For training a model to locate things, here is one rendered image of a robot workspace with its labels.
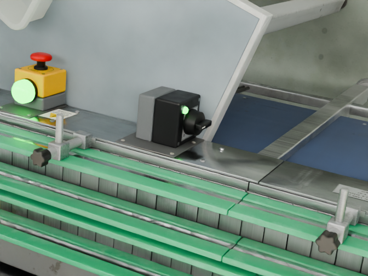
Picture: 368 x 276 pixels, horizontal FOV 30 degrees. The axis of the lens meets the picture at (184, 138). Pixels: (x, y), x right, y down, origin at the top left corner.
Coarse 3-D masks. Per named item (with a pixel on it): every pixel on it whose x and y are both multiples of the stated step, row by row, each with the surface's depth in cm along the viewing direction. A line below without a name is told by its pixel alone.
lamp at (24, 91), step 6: (18, 84) 125; (24, 84) 125; (30, 84) 125; (12, 90) 126; (18, 90) 125; (24, 90) 124; (30, 90) 125; (36, 90) 126; (18, 96) 125; (24, 96) 125; (30, 96) 125; (36, 96) 127; (24, 102) 126
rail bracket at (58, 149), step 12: (60, 120) 108; (60, 132) 109; (84, 132) 116; (48, 144) 110; (60, 144) 109; (72, 144) 113; (84, 144) 115; (36, 156) 106; (48, 156) 106; (60, 156) 109
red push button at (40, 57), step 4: (40, 52) 129; (32, 56) 127; (36, 56) 127; (40, 56) 127; (44, 56) 127; (48, 56) 128; (36, 60) 127; (40, 60) 127; (44, 60) 127; (48, 60) 128; (40, 64) 128; (44, 64) 129
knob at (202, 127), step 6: (192, 108) 116; (186, 114) 115; (192, 114) 115; (198, 114) 115; (186, 120) 114; (192, 120) 114; (198, 120) 115; (204, 120) 116; (210, 120) 117; (186, 126) 115; (192, 126) 114; (198, 126) 114; (204, 126) 114; (186, 132) 115; (192, 132) 115; (198, 132) 116
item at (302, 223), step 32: (0, 128) 122; (64, 160) 110; (96, 160) 112; (128, 160) 113; (160, 192) 102; (192, 192) 102; (224, 192) 104; (256, 224) 96; (288, 224) 95; (320, 224) 97
